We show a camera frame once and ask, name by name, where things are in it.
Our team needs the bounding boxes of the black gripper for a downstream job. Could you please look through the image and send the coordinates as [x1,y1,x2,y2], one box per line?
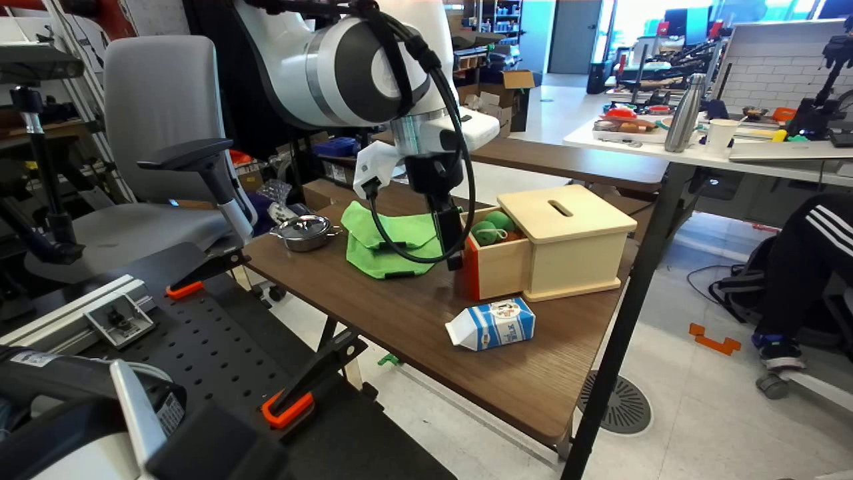
[403,148,472,272]

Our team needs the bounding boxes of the white black robot base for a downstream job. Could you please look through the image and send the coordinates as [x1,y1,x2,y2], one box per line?
[0,349,289,480]

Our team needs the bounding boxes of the green toy in drawer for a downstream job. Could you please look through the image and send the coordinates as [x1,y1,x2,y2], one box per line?
[468,208,519,248]

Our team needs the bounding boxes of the green cloth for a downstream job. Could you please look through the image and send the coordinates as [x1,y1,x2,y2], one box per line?
[339,201,448,284]

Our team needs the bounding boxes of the blue white milk carton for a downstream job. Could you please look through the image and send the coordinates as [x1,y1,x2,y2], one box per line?
[441,296,537,356]

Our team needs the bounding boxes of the light wooden box with slot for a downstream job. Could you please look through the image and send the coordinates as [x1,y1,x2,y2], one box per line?
[495,181,640,305]

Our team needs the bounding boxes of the small metal pot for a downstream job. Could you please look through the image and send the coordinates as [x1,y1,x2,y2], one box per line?
[269,213,343,257]

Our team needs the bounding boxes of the cardboard boxes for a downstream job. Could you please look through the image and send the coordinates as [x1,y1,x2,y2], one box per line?
[495,68,535,133]

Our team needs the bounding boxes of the black table leg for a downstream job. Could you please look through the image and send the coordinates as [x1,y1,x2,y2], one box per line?
[559,164,699,480]

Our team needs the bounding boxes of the large black orange clamp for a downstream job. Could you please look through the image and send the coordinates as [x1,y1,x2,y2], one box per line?
[259,329,371,432]

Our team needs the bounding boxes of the round floor drain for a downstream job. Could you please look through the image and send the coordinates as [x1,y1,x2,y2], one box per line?
[597,374,652,438]

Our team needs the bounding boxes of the black perforated mounting board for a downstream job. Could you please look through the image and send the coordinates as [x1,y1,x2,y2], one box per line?
[103,265,455,480]

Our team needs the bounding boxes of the small black orange clamp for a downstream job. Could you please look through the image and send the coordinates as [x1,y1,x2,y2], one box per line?
[161,246,251,305]

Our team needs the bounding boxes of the stainless steel bottle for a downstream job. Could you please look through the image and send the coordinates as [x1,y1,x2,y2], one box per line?
[663,78,707,156]

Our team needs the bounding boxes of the white cup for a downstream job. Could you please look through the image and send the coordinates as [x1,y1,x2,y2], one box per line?
[704,117,740,152]

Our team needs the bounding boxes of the grey office chair with armrest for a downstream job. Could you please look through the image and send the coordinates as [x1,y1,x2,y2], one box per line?
[24,33,261,288]

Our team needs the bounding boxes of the blue sneaker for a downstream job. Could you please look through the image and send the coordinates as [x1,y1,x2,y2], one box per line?
[747,332,807,377]

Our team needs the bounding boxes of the person leg in black trousers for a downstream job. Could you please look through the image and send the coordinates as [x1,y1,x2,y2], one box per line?
[747,190,853,342]

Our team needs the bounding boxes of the white pegboard panel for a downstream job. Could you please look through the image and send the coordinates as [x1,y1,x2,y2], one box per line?
[711,18,853,114]

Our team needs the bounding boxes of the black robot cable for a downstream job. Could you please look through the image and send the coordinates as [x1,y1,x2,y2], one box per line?
[357,0,480,268]

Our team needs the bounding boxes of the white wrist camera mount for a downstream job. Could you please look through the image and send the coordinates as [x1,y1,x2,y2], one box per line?
[348,138,407,202]

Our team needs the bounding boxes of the aluminium rail profile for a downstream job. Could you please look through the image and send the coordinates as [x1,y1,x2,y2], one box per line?
[0,272,145,352]

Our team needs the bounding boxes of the black camera tripod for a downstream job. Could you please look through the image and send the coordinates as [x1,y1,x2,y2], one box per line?
[0,42,87,268]

